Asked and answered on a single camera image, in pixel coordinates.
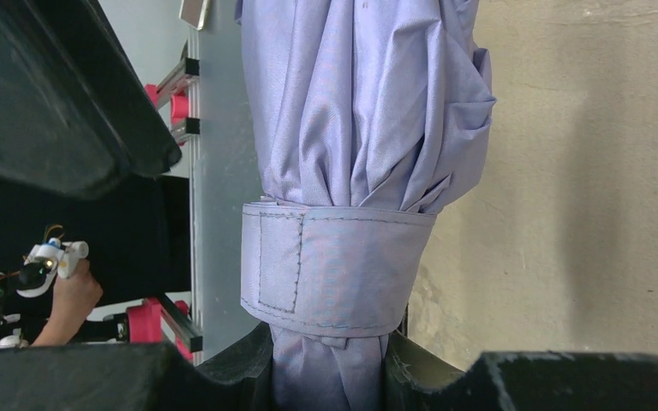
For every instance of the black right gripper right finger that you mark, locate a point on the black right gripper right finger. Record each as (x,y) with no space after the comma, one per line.
(415,379)

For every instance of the operator hand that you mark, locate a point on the operator hand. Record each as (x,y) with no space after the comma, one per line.
(74,299)

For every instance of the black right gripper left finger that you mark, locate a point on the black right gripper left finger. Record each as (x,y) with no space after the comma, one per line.
(152,376)

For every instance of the lavender umbrella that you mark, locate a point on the lavender umbrella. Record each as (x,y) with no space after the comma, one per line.
(369,118)

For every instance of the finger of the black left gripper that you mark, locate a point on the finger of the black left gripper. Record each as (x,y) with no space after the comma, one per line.
(74,117)

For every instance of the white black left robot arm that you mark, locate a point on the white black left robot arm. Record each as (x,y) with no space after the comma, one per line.
(126,229)

